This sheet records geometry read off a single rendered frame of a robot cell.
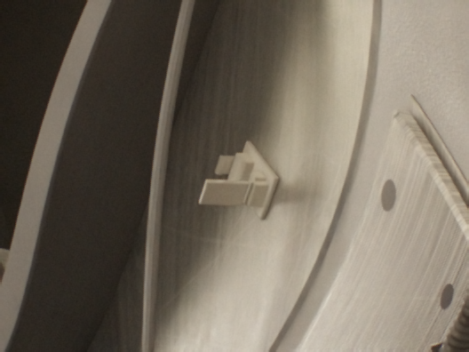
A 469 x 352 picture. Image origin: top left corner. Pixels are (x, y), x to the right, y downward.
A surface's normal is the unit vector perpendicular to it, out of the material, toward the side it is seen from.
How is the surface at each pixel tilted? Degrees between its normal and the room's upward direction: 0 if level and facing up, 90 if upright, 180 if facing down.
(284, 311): 90
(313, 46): 90
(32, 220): 90
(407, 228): 90
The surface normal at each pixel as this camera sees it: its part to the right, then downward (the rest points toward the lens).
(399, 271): -0.87, -0.04
